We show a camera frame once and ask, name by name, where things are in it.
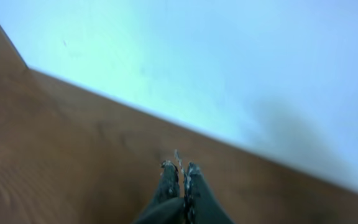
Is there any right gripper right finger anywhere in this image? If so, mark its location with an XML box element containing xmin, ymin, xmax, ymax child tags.
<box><xmin>184</xmin><ymin>162</ymin><xmax>234</xmax><ymax>224</ymax></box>

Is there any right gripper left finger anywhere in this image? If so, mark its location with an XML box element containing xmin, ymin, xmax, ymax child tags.
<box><xmin>133</xmin><ymin>161</ymin><xmax>185</xmax><ymax>224</ymax></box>

